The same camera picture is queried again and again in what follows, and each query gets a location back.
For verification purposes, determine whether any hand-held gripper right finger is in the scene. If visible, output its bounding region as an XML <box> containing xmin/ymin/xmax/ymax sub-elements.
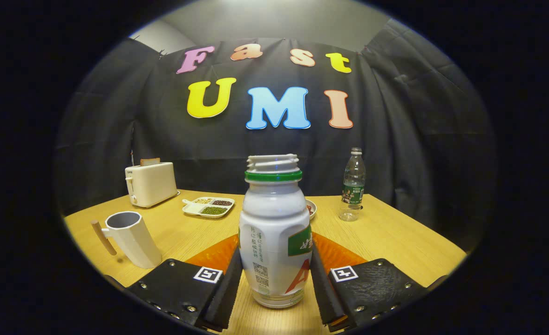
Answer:
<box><xmin>310</xmin><ymin>232</ymin><xmax>429</xmax><ymax>333</ymax></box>

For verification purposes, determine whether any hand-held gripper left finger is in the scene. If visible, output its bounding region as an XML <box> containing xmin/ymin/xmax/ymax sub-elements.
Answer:
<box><xmin>125</xmin><ymin>234</ymin><xmax>244</xmax><ymax>333</ymax></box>

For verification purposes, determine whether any white juice bottle green label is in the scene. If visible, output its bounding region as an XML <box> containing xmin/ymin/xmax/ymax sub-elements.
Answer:
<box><xmin>238</xmin><ymin>154</ymin><xmax>313</xmax><ymax>309</ymax></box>

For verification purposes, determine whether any white cup with wooden handle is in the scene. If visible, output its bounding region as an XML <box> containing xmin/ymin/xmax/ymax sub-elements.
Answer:
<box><xmin>91</xmin><ymin>211</ymin><xmax>163</xmax><ymax>269</ymax></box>

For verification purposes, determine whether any clear plastic water bottle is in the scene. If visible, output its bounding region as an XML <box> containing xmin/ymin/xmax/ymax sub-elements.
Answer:
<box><xmin>338</xmin><ymin>147</ymin><xmax>366</xmax><ymax>222</ymax></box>

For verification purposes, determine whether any white divided snack tray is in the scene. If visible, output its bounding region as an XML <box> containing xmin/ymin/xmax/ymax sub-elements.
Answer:
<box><xmin>182</xmin><ymin>197</ymin><xmax>235</xmax><ymax>219</ymax></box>

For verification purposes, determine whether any wooden table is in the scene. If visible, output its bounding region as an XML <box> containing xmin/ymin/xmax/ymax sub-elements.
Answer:
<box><xmin>64</xmin><ymin>188</ymin><xmax>468</xmax><ymax>335</ymax></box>

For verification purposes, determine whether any cream toaster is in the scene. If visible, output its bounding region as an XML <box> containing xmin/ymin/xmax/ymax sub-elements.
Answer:
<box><xmin>125</xmin><ymin>161</ymin><xmax>179</xmax><ymax>208</ymax></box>

